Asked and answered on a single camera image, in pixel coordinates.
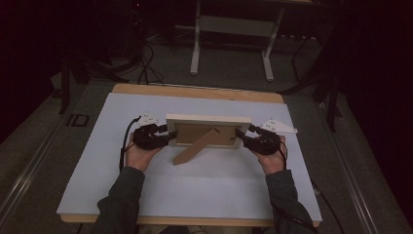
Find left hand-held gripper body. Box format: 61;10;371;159
131;112;164;150

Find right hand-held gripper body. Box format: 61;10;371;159
249;117;298;156

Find pale wooden photo frame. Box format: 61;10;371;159
165;113;252;167

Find person's right hand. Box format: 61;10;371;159
256;136;287;176

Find person's left hand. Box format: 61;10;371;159
125;133;164;174

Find white table mat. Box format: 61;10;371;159
56;92;323;222

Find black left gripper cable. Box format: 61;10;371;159
119;116;142;174

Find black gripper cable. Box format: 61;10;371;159
119;116;142;174
272;139;345;234

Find black floor cables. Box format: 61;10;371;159
137;42;165;86

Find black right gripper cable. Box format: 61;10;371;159
272;139;345;234

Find grey metal floor rail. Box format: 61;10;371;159
0;123;64;222
316;103;379;234

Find white desk frame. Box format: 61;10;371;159
189;0;286;82

